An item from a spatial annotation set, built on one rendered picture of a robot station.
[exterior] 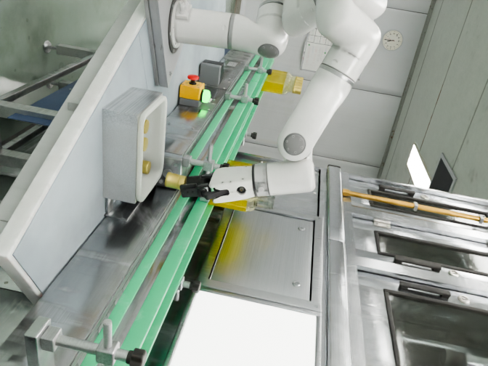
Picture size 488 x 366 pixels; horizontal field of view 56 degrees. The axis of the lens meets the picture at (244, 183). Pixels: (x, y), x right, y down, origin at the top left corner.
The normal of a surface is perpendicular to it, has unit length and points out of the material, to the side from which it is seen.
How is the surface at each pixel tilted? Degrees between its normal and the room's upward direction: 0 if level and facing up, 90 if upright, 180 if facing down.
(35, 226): 0
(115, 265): 90
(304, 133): 88
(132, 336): 90
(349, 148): 90
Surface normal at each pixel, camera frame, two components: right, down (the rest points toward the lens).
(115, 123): -0.16, 0.45
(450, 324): 0.14, -0.87
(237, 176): -0.15, -0.84
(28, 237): 0.98, 0.19
